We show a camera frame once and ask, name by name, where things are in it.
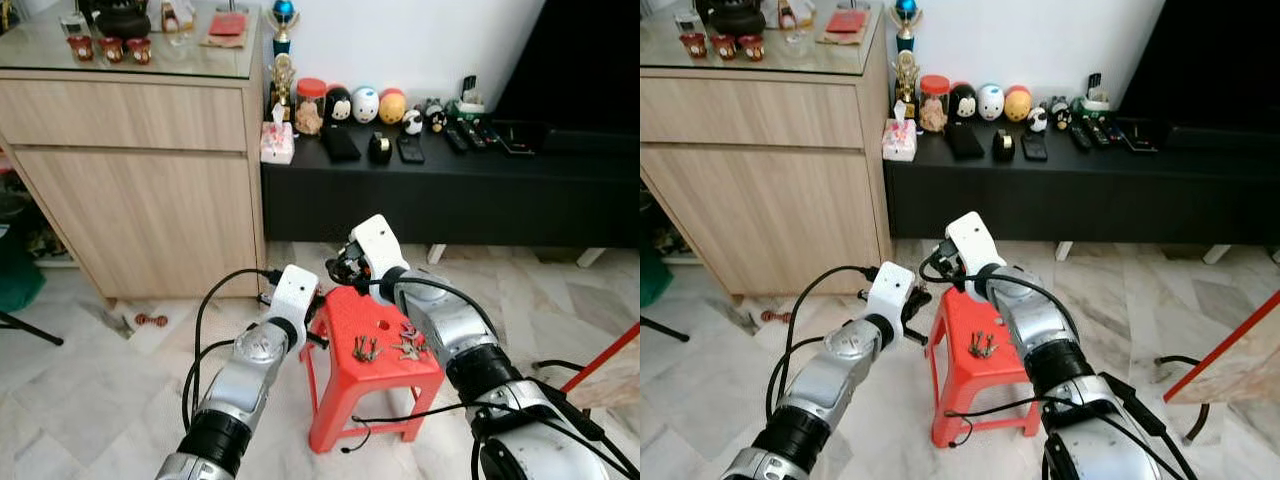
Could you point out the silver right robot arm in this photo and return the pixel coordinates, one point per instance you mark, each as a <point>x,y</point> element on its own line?
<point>450,330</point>
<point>1045,330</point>

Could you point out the red plastic stool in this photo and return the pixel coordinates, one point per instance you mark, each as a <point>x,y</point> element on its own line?
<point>955,320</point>
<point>350,315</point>

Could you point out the key bunch pink tags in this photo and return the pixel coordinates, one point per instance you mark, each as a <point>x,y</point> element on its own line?
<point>410,345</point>

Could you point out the black tape dispenser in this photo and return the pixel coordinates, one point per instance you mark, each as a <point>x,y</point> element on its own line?
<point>380,150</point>
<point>1004,147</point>

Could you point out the black low tv console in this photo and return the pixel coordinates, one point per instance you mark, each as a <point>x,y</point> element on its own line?
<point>1080,195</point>
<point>450,200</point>

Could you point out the black wallet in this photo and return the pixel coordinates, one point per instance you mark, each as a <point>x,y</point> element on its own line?
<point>965,142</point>
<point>340,145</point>

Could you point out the pink white tissue pack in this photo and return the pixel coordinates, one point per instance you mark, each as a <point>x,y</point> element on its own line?
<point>899,142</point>
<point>277,145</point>

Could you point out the black phone case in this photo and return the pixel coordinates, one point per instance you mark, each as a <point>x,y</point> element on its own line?
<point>411,149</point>
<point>1035,147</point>

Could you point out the red dumbbell toy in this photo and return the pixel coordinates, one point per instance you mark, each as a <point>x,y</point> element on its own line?
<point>150,320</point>
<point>776,317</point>

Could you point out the red lidded snack jar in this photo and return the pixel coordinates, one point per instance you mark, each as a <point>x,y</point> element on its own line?
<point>933,112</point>
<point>310,115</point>

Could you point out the small panda figurine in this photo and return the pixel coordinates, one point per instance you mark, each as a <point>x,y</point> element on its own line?
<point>1037,120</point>
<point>413,123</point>

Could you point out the white round plush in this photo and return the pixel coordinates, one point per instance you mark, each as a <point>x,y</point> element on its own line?
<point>365,105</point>
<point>989,103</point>

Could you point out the orange yellow round plush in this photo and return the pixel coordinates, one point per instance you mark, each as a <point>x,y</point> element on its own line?
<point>1016,105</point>
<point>392,107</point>

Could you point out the black remote control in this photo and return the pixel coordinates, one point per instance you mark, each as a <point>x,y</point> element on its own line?
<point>1080,137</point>
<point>491,133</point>
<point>456,140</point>
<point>1115,130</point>
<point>1098,133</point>
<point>474,136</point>

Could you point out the light wooden cabinet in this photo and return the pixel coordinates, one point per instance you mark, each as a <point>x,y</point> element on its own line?
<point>150,210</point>
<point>770,205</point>

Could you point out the gold trophy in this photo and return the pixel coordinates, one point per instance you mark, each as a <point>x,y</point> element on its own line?
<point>284,80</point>
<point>907,78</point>

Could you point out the green white desk gadget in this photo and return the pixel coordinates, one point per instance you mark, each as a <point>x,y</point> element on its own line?
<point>467,103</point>
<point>1091,100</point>

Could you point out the black flat tray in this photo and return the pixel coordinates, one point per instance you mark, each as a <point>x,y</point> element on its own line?
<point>1148,137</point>
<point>525,140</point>

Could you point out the small wooden tray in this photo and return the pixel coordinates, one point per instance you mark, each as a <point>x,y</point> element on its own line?
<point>840,41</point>
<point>222,43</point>

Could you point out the blue globe trophy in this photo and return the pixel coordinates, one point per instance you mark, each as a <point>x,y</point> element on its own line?
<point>907,10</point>
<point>283,12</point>

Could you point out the red flat box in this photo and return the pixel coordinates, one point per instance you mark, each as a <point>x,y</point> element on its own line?
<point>846,22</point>
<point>228,24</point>

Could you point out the green plastic box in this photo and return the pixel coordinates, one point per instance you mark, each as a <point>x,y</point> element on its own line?
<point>20,275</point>
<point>654,278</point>

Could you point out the small red cup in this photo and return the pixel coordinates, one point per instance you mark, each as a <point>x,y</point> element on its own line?
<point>140,52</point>
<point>753,50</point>
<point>80,48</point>
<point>725,48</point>
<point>694,46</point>
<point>111,50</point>

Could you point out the marble pattern folding table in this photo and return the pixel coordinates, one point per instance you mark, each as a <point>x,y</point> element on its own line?
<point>1250,360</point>
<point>620,375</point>

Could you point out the brown white figurine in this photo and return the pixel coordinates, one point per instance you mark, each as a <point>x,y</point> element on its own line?
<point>178,18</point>
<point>793,15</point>

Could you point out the black teapot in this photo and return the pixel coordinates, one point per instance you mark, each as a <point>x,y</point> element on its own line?
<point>737,20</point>
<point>122,22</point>

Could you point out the small white clock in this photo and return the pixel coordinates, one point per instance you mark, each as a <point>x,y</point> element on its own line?
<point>74,25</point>
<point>688,22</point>

